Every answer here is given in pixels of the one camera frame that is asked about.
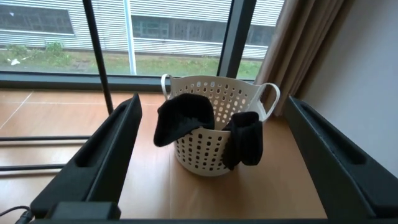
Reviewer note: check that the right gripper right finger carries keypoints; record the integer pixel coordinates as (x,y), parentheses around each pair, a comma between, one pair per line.
(342,174)

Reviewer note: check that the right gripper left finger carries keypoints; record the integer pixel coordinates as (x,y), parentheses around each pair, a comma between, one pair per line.
(102,161)

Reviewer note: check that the black shorts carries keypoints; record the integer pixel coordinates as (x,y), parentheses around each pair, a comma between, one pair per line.
(180,118)

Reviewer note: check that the black clothes rack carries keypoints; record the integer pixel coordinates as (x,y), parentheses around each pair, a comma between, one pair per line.
(98,56)

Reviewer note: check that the white laundry basket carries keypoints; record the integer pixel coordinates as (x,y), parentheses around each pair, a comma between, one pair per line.
(253,105)

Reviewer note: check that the beige curtain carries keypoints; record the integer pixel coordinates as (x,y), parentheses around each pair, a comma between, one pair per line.
(295,46)

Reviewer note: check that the window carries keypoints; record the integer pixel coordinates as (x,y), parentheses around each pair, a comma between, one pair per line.
(236,37)

